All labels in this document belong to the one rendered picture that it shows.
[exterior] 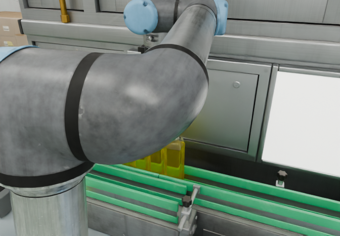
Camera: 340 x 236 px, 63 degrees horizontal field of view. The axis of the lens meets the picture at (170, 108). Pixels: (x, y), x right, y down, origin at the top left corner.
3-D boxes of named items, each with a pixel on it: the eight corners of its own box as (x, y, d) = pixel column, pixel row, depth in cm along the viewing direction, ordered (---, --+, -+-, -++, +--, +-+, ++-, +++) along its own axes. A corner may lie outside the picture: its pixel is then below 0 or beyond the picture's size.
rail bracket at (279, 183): (282, 195, 95) (289, 163, 89) (281, 209, 89) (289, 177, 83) (269, 192, 96) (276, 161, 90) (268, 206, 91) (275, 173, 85)
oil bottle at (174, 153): (184, 186, 99) (185, 134, 89) (179, 196, 94) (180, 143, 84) (169, 182, 100) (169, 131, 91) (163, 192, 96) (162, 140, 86)
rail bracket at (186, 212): (200, 205, 90) (202, 174, 84) (183, 249, 76) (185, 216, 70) (191, 203, 91) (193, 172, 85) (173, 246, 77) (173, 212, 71)
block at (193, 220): (198, 225, 91) (199, 209, 88) (189, 249, 83) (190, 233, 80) (187, 222, 92) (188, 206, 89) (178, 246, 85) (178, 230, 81)
